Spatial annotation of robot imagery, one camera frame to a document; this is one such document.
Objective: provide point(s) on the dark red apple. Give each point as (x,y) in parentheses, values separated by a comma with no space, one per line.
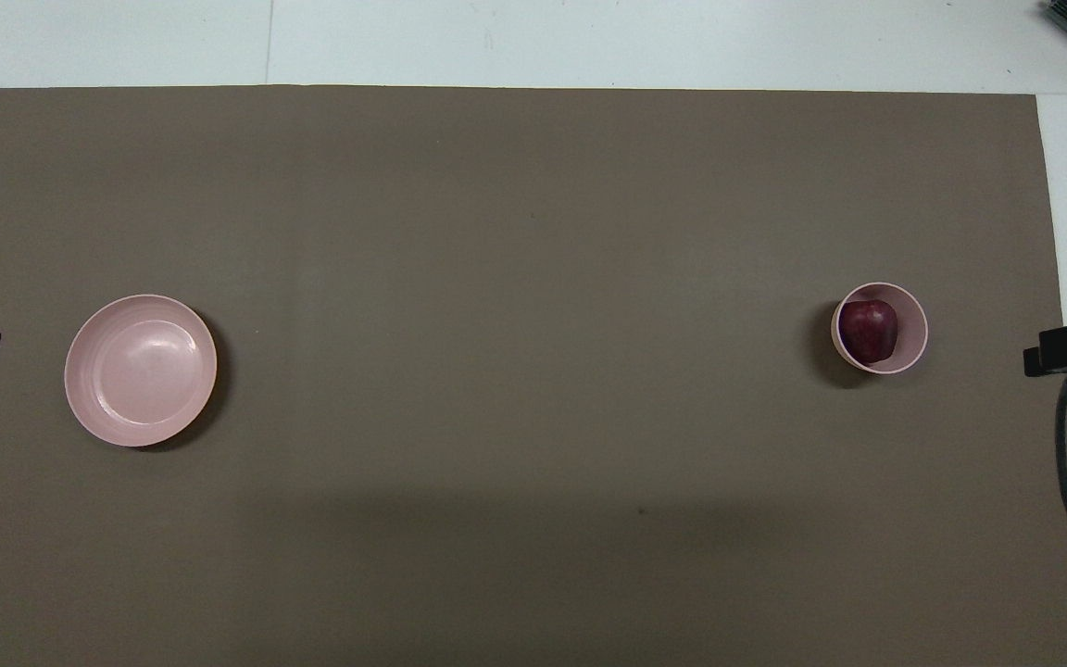
(870,332)

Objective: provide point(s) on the pink bowl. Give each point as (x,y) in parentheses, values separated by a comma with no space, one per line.
(911,329)

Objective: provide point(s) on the pink plate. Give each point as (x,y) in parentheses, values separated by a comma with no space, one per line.
(140,371)

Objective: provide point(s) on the brown table mat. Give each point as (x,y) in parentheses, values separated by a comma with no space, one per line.
(533,278)

